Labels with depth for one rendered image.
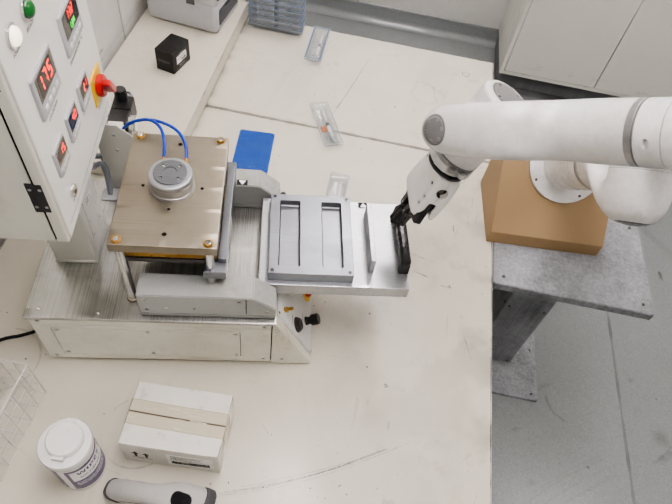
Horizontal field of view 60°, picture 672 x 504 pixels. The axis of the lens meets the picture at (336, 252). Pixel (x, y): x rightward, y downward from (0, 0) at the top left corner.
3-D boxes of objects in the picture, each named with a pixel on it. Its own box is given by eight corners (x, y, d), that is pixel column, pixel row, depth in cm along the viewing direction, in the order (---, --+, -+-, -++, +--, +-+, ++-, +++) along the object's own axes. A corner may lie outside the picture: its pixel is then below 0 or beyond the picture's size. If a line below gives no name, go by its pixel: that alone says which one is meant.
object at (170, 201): (78, 274, 103) (59, 227, 93) (112, 150, 121) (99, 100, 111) (219, 279, 106) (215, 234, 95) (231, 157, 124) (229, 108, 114)
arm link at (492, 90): (451, 173, 96) (486, 169, 102) (504, 116, 87) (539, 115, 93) (426, 134, 99) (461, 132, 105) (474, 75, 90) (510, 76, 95)
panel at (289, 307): (310, 355, 128) (276, 315, 114) (309, 245, 146) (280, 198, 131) (319, 353, 128) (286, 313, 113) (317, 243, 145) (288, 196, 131)
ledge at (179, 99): (53, 165, 152) (48, 152, 149) (163, -3, 203) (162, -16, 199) (166, 188, 152) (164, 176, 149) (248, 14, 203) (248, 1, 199)
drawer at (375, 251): (257, 294, 115) (258, 272, 109) (262, 209, 128) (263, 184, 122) (405, 299, 118) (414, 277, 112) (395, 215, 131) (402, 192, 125)
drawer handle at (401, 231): (398, 274, 117) (402, 262, 114) (391, 216, 126) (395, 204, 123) (407, 274, 117) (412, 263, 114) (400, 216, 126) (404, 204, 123)
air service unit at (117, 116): (113, 174, 124) (99, 120, 112) (126, 127, 132) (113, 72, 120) (139, 176, 124) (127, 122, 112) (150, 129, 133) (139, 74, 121)
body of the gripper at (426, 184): (473, 188, 101) (436, 225, 109) (463, 146, 107) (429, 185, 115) (437, 175, 98) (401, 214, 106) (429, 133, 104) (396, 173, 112)
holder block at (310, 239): (267, 279, 113) (267, 272, 111) (271, 201, 125) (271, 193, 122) (352, 283, 114) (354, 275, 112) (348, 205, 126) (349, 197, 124)
